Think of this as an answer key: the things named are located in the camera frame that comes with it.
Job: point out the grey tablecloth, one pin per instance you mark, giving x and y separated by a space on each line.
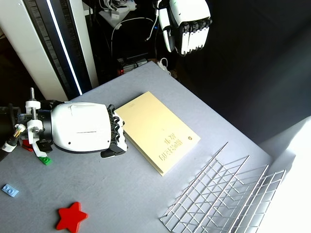
116 194

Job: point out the white cabinet with black strip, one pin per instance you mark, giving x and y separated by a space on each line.
24 48

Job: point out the white power strip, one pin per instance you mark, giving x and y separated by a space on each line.
163 64

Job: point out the black backdrop curtain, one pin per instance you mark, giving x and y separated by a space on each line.
255 72

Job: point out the red toy brick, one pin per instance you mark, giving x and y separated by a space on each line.
27 147

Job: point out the light blue toy brick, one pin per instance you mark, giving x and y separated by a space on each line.
10 190

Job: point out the red star block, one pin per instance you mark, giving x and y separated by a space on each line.
71 217

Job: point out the cream hardcover book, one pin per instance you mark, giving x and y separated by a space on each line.
155 128

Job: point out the black device with red light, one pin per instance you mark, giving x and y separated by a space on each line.
131 64

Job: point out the green toy brick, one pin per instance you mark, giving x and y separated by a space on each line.
46 161

